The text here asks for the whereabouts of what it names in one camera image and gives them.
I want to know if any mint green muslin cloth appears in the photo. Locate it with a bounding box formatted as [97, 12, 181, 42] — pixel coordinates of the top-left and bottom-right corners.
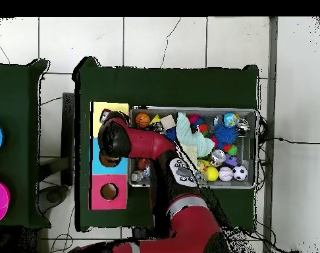
[175, 111, 215, 158]

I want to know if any cream muslin cloth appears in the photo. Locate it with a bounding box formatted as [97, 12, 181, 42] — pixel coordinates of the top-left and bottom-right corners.
[181, 143, 199, 165]

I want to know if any wooden box with three holes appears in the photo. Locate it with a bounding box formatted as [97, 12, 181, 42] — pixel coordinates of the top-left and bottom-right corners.
[88, 101, 130, 211]

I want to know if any orange toy basketball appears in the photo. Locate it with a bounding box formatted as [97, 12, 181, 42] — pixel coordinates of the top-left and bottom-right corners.
[135, 112, 151, 128]

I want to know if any dark green tablecloth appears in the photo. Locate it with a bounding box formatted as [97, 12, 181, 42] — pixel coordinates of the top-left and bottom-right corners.
[72, 55, 260, 233]
[0, 58, 52, 229]

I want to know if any blue spiky rubber ball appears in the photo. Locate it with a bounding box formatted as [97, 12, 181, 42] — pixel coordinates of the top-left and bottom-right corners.
[213, 123, 238, 144]

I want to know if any plain yellow ball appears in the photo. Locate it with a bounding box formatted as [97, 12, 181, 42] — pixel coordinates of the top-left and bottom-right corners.
[205, 166, 219, 182]

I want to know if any globe print ball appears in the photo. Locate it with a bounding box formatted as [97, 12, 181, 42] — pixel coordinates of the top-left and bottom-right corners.
[223, 112, 240, 128]

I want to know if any white toy baseball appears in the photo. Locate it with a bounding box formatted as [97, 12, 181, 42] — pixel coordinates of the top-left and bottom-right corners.
[218, 166, 234, 182]

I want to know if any black and white soccer ball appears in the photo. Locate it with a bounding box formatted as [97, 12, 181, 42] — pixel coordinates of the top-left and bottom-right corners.
[232, 165, 249, 181]

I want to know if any silver wire mesh bin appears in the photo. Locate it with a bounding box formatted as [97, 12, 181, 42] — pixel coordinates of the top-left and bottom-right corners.
[128, 105, 259, 190]

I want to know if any black cable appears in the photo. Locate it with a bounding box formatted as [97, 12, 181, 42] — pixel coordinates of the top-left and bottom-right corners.
[257, 136, 320, 146]

